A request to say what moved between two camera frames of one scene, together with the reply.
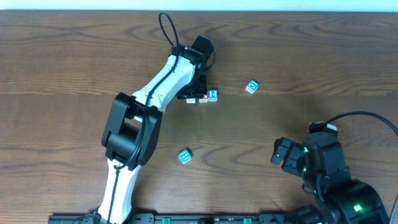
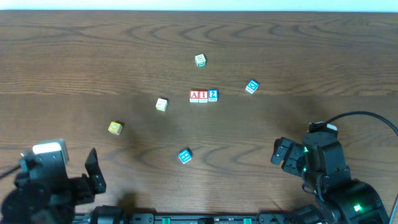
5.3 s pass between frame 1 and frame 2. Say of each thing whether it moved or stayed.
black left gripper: moved
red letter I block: stayed
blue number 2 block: stayed
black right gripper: stayed
